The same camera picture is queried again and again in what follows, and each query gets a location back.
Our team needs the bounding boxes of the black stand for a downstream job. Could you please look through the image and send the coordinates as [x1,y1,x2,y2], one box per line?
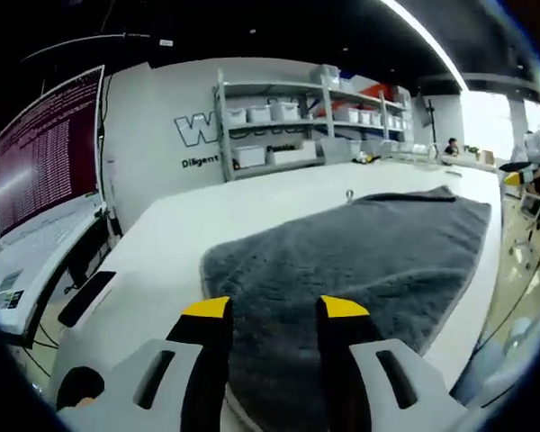
[425,96,438,140]

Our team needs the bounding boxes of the long ceiling light strip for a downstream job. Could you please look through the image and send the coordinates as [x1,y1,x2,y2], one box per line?
[380,0,468,90]

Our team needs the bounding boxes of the black power cable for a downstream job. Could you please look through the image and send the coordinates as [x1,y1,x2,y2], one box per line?
[94,74,122,247]

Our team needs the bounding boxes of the white laptop dark red screen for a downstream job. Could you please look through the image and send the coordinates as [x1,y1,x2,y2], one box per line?
[0,65,109,337]

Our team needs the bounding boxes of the grey plush towel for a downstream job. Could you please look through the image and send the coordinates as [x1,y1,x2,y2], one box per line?
[200,184,494,432]

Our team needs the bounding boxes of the person's light blue jeans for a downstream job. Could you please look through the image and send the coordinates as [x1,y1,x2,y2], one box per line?
[449,314,540,406]

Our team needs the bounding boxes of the row of white storage bins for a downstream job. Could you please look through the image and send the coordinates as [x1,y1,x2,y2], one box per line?
[224,65,410,170]

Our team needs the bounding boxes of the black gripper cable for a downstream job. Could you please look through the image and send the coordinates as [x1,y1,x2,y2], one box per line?
[479,238,540,352]

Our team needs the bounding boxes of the grey metal storage shelf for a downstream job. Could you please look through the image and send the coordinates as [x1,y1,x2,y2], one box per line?
[211,67,415,184]

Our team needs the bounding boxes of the grey office chair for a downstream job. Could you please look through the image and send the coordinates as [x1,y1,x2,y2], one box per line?
[508,193,540,271]

